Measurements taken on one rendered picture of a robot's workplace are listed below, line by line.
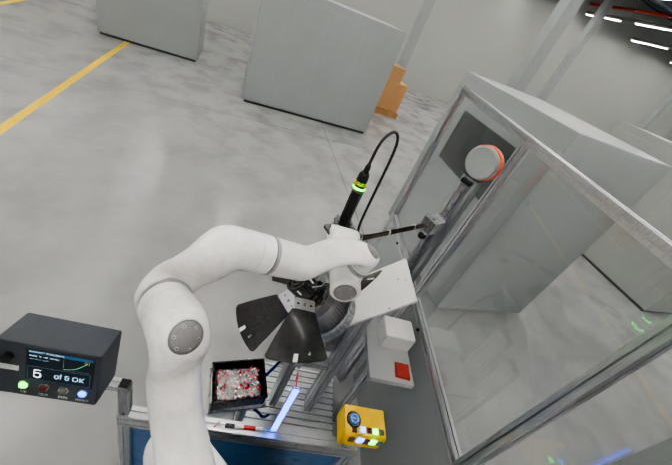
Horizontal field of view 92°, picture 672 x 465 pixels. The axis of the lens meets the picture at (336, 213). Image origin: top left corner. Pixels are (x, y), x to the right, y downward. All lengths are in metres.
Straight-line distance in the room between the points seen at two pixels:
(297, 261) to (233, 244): 0.16
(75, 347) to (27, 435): 1.34
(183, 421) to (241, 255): 0.34
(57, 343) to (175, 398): 0.53
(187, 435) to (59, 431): 1.69
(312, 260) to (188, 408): 0.38
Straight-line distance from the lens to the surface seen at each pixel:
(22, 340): 1.25
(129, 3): 8.27
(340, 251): 0.80
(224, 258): 0.67
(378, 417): 1.44
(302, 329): 1.34
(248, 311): 1.58
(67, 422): 2.49
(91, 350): 1.19
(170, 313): 0.63
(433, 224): 1.57
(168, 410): 0.79
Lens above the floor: 2.26
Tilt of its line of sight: 33 degrees down
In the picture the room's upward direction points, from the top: 24 degrees clockwise
